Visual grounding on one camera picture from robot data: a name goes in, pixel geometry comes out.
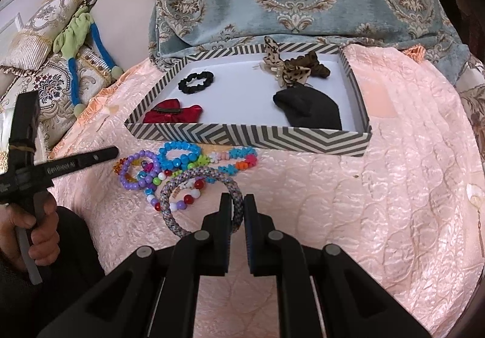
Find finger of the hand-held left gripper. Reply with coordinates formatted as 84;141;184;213
77;146;119;171

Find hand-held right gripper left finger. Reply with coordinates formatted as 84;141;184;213
36;193;233;338

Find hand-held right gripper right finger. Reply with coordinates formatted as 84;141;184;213
243;193;450;338

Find amber beaded bracelet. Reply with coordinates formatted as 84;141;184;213
112;157;131;175

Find purple beaded bracelet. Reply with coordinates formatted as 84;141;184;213
120;152;162;192

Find multicolour round bead bracelet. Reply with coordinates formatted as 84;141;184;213
144;169;218;212

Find grey purple braided bracelet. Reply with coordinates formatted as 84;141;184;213
159;166;245;238

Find blue beaded bracelet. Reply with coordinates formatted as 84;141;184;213
158;141;202;171

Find multicolour flower bead bracelet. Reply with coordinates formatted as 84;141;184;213
182;146;259;176

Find grey white striped box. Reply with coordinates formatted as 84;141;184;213
124;42;373;157

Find person's left hand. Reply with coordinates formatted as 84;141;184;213
0;195;60;271

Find floral embroidered cushion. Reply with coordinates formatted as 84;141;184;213
0;46;125;151

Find red bow hair clip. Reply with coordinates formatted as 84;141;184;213
143;99;203;124

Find person's dark trouser leg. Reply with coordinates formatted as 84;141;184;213
0;205;109;338

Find black scrunchie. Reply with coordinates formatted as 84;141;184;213
178;72;215;93

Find black cloth pouch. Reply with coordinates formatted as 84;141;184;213
273;84;343;131

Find cream embroidered bolster cushion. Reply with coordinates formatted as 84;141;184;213
0;0;92;77

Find plain beige cushion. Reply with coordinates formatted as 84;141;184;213
91;0;160;77

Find leopard print bow scrunchie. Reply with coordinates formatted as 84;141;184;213
259;36;315;89

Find brown scrunchie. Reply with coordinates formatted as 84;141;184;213
284;51;331;79

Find cream floral bedsheet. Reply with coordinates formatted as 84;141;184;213
455;54;485;172

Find green and blue cloth rope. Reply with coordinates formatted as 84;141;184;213
53;6;124;119

